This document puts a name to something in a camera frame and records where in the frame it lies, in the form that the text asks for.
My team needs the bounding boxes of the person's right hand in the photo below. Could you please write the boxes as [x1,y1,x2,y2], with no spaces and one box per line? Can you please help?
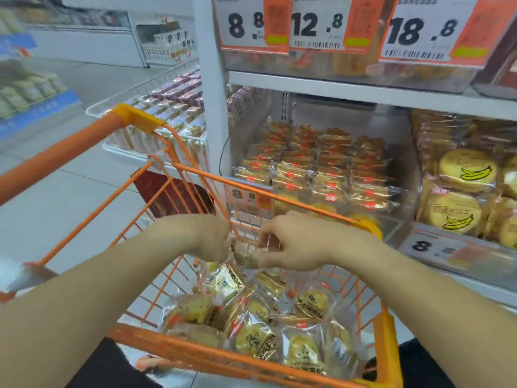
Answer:
[257,212,357,272]

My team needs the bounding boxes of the person's left hand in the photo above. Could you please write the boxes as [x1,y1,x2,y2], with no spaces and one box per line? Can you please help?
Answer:
[177,213,232,263]

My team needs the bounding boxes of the clear pastry packet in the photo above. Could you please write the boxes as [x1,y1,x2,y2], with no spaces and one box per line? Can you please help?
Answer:
[231,237,263,270]

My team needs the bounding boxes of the person's left forearm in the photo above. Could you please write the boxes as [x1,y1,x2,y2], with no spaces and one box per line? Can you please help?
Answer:
[0,216,202,388]

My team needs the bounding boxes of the person's right forearm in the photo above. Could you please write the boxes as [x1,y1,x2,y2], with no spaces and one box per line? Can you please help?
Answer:
[329,232,517,388]

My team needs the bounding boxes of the white orange shelf-edge price label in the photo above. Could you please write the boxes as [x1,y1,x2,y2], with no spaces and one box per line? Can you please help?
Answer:
[225,185,276,219]
[399,228,491,277]

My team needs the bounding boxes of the dark red package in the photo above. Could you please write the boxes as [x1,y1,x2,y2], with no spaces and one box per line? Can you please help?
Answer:
[132,169,215,219]

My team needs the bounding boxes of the pile of pastry packets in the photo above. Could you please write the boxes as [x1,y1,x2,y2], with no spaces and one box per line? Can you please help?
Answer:
[159,258,364,380]

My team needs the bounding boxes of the heap of red-label pastry packets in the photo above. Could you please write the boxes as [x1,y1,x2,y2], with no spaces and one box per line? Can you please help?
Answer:
[233,121,401,223]

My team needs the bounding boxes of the rows of purple snack packets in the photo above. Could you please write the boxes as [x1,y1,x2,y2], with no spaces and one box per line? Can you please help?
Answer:
[115,68,208,166]

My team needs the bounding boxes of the white metal shelf unit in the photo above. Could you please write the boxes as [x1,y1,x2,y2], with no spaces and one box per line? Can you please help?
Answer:
[193,0,517,308]

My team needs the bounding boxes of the clear plastic display bin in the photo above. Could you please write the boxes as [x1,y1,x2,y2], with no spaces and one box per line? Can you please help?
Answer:
[227,88,422,241]

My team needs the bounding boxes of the person's black shorts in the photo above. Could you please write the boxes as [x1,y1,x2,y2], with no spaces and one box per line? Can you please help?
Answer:
[65,337,458,388]

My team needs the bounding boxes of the long clear bin of pastries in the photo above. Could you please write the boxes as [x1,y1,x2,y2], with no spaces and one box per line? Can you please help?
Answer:
[224,47,474,94]

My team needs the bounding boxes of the stand of white boxes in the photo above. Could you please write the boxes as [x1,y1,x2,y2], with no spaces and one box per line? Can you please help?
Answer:
[137,21,198,66]

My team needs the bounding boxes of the heap of banana-print cake packets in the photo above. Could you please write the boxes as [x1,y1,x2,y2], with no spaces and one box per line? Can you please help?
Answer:
[410,109,517,252]

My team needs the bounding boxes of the small white orange price tag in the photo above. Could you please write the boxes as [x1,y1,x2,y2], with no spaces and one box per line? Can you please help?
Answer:
[213,0,294,55]

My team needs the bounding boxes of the blue-edged store shelf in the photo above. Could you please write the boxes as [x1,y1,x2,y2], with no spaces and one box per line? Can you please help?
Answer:
[0,4,81,141]

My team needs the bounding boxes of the medium white orange price tag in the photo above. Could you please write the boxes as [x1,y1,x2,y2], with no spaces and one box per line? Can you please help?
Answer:
[289,0,385,54]

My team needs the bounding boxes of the white store freezer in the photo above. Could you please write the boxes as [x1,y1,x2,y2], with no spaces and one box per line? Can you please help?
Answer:
[16,0,147,69]

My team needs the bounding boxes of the row of green snack bags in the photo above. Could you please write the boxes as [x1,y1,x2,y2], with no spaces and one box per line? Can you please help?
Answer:
[0,70,68,119]

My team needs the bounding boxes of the large white orange price tag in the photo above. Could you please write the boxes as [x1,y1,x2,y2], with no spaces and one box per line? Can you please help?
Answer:
[379,0,517,70]

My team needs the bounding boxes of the black cable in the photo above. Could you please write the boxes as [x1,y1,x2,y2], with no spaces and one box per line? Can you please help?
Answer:
[218,146,232,177]

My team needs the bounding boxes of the orange wire shopping cart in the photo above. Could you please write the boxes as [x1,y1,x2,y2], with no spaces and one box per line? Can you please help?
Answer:
[0,103,404,388]

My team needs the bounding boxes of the white wire display basket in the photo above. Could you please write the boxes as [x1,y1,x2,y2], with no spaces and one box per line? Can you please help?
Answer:
[86,58,210,175]

